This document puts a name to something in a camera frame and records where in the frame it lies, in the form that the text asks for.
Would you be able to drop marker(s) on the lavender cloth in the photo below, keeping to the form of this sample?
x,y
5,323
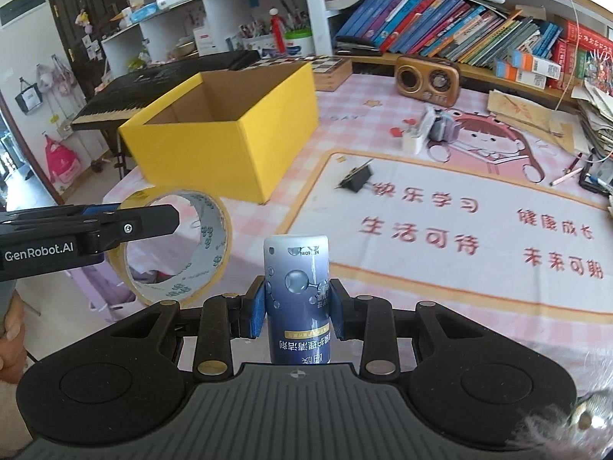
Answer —
x,y
110,292

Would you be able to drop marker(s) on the fluffy pompom with metal bell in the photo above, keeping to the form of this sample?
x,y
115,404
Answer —
x,y
550,433

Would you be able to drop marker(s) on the yellow cardboard box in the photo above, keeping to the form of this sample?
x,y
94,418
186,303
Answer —
x,y
215,153

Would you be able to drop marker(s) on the holder of brushes and pens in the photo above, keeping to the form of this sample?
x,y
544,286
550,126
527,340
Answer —
x,y
256,38

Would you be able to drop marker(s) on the black white tote bag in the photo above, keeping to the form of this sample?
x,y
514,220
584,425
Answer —
x,y
28,98

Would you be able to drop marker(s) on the row of blue books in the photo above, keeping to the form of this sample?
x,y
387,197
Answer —
x,y
431,24

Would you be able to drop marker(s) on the colourful paper decoration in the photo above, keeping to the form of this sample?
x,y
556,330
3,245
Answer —
x,y
601,64

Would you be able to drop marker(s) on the white box with red label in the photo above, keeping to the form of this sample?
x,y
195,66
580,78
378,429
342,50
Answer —
x,y
206,40

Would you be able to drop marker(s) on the black keyboard piano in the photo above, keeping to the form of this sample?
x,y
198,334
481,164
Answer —
x,y
143,93

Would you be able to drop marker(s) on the clear yellow tape roll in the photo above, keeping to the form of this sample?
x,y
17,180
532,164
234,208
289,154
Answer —
x,y
213,235

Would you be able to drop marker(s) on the grey toy camera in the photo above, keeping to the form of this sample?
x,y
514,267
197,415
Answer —
x,y
443,127

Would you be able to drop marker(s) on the stack of red books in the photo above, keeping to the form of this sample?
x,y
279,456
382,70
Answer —
x,y
582,38

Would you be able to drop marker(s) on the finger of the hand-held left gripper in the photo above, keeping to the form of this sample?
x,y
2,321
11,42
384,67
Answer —
x,y
98,209
143,225

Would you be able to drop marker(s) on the small white pink box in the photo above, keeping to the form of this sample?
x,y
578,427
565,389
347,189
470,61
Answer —
x,y
413,141

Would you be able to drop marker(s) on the black pencil case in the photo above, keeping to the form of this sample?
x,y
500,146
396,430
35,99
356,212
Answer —
x,y
354,50

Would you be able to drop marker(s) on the dark wooden door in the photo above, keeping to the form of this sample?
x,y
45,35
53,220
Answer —
x,y
72,24

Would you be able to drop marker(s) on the black binder clip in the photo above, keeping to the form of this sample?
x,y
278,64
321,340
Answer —
x,y
357,177

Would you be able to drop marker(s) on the brown paper envelopes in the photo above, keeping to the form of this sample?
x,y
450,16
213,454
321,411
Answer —
x,y
527,115

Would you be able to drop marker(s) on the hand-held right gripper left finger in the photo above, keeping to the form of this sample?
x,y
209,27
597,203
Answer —
x,y
258,311

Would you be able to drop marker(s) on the brown retro radio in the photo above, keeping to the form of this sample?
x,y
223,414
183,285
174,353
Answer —
x,y
426,81

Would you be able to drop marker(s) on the desktop with pink checked cloth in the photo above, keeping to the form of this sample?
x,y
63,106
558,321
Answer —
x,y
431,297

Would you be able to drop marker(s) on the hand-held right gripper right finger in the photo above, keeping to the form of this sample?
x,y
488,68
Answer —
x,y
335,307

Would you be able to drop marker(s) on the white jar with green lid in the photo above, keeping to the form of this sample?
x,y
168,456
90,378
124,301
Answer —
x,y
299,44

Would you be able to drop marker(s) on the pink pen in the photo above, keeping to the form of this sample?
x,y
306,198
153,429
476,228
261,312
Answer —
x,y
565,172

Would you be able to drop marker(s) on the orange white small box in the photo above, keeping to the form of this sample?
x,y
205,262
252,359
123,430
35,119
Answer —
x,y
536,64
517,75

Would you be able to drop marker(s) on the black phone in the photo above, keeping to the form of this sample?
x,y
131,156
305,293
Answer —
x,y
596,179

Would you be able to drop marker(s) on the wooden chessboard box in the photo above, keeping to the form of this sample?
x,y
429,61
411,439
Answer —
x,y
325,74

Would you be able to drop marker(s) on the stack of notebooks and papers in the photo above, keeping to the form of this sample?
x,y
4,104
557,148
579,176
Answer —
x,y
598,120

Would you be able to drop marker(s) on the person's left hand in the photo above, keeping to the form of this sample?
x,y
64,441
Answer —
x,y
13,352

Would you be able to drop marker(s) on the blue white spray bottle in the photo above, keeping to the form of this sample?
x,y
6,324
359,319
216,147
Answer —
x,y
297,297

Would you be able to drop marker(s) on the pink backpack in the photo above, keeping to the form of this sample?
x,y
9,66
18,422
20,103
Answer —
x,y
62,160

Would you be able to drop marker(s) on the red white toy figure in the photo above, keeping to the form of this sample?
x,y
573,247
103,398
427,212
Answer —
x,y
277,33

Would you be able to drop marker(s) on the blue tissue pack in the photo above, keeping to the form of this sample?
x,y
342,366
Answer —
x,y
143,12

